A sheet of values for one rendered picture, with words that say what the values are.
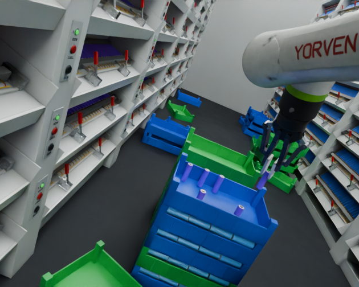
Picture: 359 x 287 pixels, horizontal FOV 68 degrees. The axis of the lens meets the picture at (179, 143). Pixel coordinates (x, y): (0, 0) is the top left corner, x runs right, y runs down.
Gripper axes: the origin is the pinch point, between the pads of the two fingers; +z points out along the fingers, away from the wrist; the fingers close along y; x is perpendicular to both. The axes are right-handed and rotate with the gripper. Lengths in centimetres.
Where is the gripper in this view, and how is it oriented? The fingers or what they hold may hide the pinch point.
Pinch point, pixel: (270, 167)
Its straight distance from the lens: 84.6
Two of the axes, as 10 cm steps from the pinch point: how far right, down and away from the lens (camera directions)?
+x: -6.8, 4.5, -5.8
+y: -7.3, -5.1, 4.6
